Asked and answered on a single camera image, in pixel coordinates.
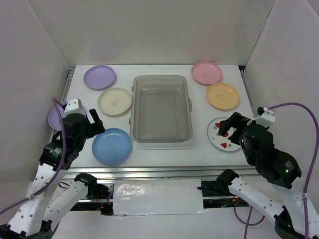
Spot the orange plate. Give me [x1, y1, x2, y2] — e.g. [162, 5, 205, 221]
[206, 82, 240, 110]

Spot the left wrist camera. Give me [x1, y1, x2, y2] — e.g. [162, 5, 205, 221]
[64, 98, 86, 116]

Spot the purple plate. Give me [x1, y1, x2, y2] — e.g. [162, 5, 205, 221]
[48, 101, 67, 131]
[83, 65, 116, 90]

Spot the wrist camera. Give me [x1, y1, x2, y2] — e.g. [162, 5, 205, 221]
[249, 107, 276, 128]
[64, 98, 86, 116]

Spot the pink plate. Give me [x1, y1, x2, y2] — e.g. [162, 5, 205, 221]
[191, 61, 223, 85]

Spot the cream plate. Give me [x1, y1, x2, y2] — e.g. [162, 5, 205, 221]
[98, 88, 132, 116]

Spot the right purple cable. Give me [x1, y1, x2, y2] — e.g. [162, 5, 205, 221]
[234, 102, 319, 239]

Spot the aluminium frame rail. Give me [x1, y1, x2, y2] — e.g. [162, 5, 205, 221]
[62, 166, 262, 180]

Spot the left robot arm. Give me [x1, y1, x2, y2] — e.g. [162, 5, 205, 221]
[0, 109, 109, 239]

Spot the blue plate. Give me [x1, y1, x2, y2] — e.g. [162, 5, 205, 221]
[92, 128, 132, 166]

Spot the white watermelon pattern plate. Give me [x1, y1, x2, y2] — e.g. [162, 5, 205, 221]
[207, 117, 241, 152]

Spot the white foil-taped panel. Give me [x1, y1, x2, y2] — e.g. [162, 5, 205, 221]
[113, 179, 204, 216]

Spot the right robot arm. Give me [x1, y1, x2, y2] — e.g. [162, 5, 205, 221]
[198, 108, 319, 239]

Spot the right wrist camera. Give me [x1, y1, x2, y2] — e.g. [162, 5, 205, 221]
[249, 107, 276, 128]

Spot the clear grey plastic bin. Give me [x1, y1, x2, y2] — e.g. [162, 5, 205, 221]
[130, 75, 193, 143]

